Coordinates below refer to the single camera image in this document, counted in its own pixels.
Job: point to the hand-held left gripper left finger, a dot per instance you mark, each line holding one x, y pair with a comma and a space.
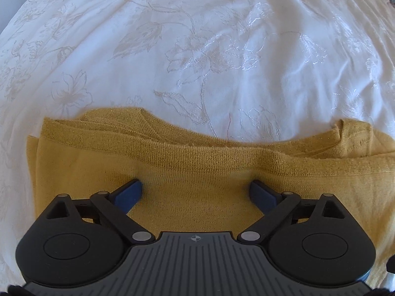
128, 195

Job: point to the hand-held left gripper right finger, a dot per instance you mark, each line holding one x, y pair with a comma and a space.
262, 195

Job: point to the yellow knit sweater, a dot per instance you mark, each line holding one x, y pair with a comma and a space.
197, 175

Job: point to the white embroidered bedspread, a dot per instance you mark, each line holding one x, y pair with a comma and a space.
197, 43

